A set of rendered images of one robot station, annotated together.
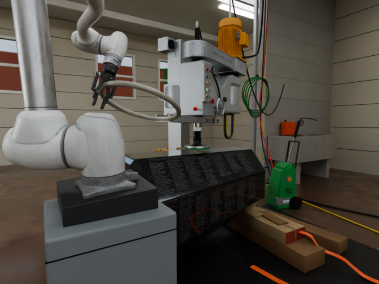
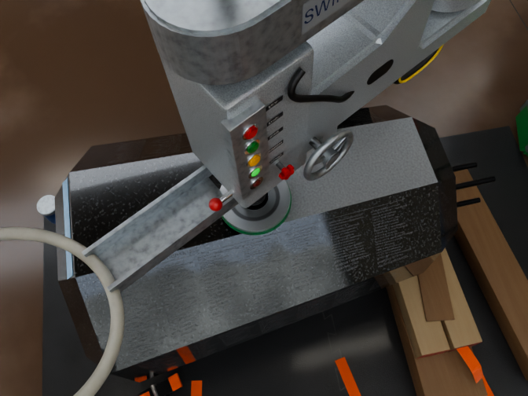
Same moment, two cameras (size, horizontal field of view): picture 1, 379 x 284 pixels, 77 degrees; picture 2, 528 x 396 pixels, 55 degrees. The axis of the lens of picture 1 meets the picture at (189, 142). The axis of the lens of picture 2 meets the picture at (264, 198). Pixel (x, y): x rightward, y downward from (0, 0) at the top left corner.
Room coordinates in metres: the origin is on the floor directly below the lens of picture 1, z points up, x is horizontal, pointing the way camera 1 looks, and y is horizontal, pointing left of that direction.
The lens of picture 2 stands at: (1.43, -0.33, 2.27)
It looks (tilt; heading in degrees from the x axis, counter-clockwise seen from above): 66 degrees down; 23
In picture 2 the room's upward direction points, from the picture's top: 6 degrees counter-clockwise
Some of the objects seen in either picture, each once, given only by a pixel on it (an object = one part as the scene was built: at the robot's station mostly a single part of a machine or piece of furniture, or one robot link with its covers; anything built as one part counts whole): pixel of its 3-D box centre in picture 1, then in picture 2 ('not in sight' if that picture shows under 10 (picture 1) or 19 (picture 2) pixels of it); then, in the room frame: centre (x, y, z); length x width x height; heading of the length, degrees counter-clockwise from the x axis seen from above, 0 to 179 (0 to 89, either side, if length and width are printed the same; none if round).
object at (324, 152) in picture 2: (216, 107); (318, 145); (2.03, -0.23, 1.24); 0.15 x 0.10 x 0.15; 148
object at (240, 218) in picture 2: (197, 146); (254, 198); (1.99, -0.06, 0.92); 0.21 x 0.21 x 0.01
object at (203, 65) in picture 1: (205, 83); (248, 154); (1.87, -0.12, 1.41); 0.08 x 0.03 x 0.28; 148
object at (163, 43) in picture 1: (166, 45); not in sight; (2.85, 0.26, 2.00); 0.20 x 0.18 x 0.15; 28
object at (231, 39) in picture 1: (230, 41); not in sight; (2.54, -0.43, 1.94); 0.31 x 0.28 x 0.40; 58
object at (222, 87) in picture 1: (219, 97); (375, 27); (2.32, -0.29, 1.35); 0.74 x 0.23 x 0.49; 148
